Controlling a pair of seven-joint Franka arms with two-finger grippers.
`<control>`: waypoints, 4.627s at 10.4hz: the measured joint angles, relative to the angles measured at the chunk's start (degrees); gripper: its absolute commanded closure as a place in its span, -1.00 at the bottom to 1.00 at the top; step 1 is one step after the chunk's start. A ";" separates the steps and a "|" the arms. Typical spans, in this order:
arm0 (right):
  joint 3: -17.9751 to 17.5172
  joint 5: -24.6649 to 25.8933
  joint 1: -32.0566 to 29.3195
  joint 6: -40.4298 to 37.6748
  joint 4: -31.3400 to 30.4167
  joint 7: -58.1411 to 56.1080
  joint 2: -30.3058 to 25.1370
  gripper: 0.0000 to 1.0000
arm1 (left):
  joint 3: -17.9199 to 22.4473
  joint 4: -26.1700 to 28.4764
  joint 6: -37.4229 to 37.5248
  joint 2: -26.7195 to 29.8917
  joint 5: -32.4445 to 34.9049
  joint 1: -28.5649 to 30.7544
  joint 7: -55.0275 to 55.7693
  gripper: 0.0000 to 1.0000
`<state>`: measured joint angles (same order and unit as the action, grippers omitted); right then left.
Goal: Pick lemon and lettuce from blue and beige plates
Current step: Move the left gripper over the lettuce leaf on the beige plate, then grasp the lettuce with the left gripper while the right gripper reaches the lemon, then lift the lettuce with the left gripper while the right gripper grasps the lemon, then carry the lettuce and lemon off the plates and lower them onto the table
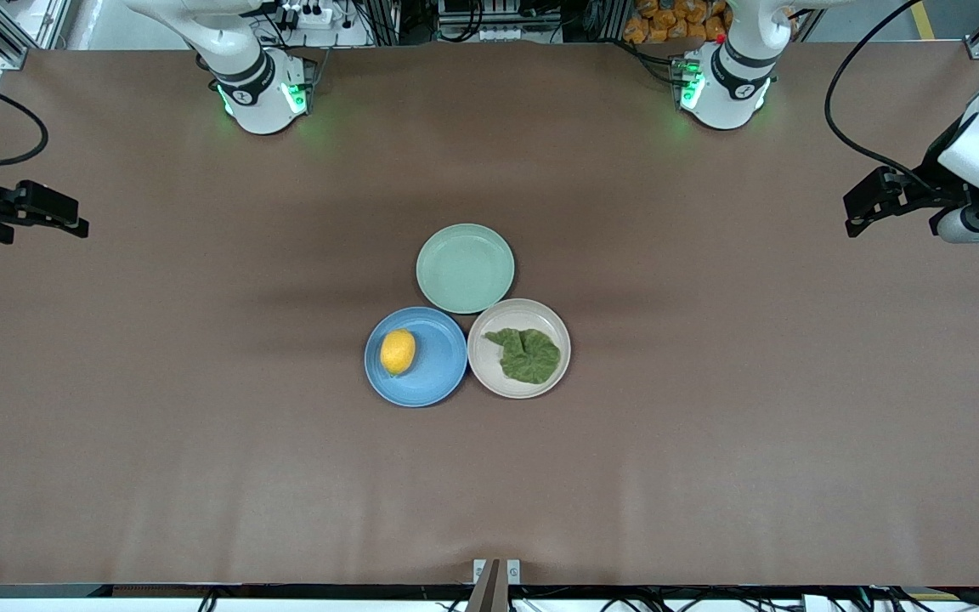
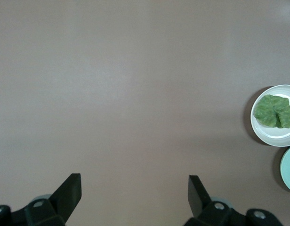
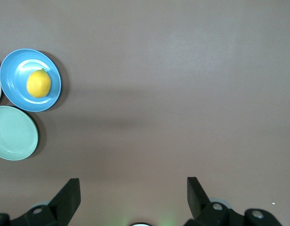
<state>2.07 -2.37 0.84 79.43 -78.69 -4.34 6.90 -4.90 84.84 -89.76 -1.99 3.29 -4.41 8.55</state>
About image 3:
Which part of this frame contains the yellow lemon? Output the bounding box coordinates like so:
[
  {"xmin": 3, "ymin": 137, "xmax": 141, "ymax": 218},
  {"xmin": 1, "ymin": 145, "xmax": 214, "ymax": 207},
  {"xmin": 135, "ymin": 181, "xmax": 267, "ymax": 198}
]
[{"xmin": 26, "ymin": 68, "xmax": 52, "ymax": 99}]

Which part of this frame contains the mint green plate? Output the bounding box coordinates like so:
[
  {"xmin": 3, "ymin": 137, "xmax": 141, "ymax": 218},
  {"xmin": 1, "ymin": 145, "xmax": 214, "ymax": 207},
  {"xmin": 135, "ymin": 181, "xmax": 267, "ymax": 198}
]
[{"xmin": 0, "ymin": 105, "xmax": 39, "ymax": 161}]

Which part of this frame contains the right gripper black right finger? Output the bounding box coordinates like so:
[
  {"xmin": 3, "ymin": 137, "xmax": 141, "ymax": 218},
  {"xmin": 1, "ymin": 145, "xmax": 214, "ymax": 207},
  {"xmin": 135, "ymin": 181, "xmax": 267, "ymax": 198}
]
[{"xmin": 184, "ymin": 177, "xmax": 283, "ymax": 226}]

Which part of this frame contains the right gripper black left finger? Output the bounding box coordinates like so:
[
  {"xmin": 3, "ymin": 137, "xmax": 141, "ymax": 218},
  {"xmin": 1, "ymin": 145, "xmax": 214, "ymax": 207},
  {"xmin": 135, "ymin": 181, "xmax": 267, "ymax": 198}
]
[{"xmin": 0, "ymin": 178, "xmax": 81, "ymax": 226}]

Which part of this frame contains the blue plate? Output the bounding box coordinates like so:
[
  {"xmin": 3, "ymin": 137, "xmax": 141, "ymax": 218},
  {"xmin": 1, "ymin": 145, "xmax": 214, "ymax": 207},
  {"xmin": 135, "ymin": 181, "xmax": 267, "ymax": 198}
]
[{"xmin": 0, "ymin": 48, "xmax": 62, "ymax": 113}]

